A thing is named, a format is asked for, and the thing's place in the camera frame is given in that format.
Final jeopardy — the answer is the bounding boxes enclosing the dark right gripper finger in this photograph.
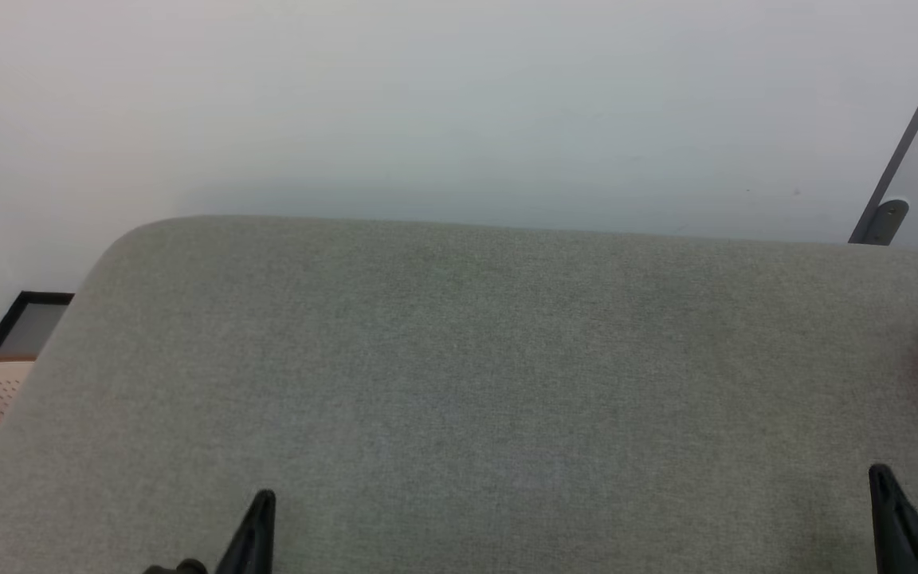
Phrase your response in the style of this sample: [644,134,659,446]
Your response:
[868,464,918,574]

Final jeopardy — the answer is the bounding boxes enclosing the black framed flat panel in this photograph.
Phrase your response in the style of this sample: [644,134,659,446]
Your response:
[0,290,76,356]

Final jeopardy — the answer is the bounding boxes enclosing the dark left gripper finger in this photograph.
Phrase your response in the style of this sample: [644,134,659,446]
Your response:
[214,489,278,574]

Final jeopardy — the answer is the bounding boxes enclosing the grey metal panel foot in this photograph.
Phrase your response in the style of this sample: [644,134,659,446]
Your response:
[864,199,911,246]

